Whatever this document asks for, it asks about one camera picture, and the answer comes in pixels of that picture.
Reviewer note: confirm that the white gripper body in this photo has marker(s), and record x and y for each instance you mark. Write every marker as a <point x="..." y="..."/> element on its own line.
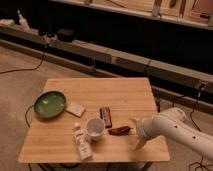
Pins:
<point x="144" y="129"/>

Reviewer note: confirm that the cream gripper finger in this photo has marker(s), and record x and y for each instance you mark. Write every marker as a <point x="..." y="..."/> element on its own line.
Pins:
<point x="140" y="143"/>
<point x="134" y="120"/>

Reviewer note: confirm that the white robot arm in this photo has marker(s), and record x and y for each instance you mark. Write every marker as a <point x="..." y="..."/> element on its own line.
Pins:
<point x="170" y="123"/>

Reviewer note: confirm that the white ceramic cup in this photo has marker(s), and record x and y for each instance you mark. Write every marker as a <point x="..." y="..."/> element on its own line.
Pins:
<point x="95" y="129"/>

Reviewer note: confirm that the brown chocolate bar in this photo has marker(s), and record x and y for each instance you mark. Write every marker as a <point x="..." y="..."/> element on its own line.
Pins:
<point x="106" y="116"/>

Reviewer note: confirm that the white squeeze bottle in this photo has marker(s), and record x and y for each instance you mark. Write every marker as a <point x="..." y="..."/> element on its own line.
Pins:
<point x="83" y="146"/>

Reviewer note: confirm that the wooden table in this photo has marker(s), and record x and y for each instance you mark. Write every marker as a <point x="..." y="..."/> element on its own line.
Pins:
<point x="127" y="98"/>

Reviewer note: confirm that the green bowl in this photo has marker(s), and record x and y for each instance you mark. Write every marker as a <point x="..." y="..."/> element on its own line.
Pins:
<point x="50" y="104"/>

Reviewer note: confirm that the black device on ledge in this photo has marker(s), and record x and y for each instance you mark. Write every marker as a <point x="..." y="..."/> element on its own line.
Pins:
<point x="65" y="35"/>

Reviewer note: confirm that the white bottle on ledge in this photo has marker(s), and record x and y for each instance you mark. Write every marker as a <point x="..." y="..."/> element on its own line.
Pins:
<point x="23" y="22"/>

